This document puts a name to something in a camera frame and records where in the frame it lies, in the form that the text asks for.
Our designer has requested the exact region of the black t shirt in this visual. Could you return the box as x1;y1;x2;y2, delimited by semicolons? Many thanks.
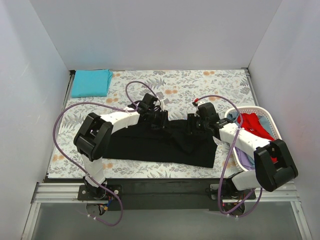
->
103;120;218;168

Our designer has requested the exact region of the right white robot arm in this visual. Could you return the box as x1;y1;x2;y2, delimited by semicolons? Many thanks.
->
187;98;298;199

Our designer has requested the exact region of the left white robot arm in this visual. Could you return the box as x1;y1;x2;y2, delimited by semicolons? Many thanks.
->
73;93;169;200

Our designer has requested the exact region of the blue t shirt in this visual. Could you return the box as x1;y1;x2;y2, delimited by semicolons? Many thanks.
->
226;111;276;136

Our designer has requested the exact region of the floral tablecloth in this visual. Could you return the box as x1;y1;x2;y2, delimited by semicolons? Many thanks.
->
47;69;255;179

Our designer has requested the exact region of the red t shirt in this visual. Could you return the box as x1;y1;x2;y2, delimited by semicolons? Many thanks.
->
236;112;281;163

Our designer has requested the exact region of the lilac t shirt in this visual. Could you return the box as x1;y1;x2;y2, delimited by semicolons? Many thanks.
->
235;147;255;170

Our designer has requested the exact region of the white laundry basket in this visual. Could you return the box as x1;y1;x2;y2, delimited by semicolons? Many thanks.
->
221;106;282;172

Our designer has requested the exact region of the folded teal t shirt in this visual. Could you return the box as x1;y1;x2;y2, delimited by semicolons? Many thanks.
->
71;69;113;98

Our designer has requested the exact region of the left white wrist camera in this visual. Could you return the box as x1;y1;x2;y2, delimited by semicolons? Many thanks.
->
159;99;166;111

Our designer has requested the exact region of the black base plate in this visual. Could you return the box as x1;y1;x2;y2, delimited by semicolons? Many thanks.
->
77;177;258;213

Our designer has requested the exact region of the aluminium frame rail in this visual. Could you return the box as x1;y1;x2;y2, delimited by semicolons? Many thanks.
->
21;181;312;240

